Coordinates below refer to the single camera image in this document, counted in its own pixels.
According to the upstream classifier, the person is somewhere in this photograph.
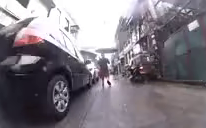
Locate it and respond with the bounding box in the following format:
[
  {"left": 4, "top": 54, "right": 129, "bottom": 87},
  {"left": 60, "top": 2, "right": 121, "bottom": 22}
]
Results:
[{"left": 96, "top": 52, "right": 113, "bottom": 89}]

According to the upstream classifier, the parked motorcycle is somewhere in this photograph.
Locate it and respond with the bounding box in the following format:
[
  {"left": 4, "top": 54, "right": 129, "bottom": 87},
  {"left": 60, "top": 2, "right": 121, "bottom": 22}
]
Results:
[{"left": 126, "top": 63, "right": 153, "bottom": 83}]

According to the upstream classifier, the row of buildings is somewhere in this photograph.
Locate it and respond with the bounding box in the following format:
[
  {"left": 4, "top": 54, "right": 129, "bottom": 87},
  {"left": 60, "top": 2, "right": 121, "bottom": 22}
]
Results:
[{"left": 110, "top": 0, "right": 206, "bottom": 81}]

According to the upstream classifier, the grey wet asphalt road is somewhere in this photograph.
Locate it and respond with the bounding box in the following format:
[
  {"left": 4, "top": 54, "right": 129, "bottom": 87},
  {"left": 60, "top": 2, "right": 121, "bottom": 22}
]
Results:
[{"left": 0, "top": 73, "right": 206, "bottom": 128}]

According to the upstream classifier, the black car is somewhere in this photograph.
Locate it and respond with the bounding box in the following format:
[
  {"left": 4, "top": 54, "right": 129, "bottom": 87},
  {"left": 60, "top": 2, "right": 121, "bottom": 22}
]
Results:
[{"left": 0, "top": 16, "right": 93, "bottom": 122}]

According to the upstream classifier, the green metal gate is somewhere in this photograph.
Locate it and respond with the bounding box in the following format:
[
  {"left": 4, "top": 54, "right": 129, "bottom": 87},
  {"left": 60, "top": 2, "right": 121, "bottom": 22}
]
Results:
[{"left": 162, "top": 13, "right": 206, "bottom": 82}]

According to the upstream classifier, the white building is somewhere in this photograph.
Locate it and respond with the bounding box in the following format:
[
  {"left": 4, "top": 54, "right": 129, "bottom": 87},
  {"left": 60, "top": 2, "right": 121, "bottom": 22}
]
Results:
[{"left": 0, "top": 0, "right": 81, "bottom": 44}]

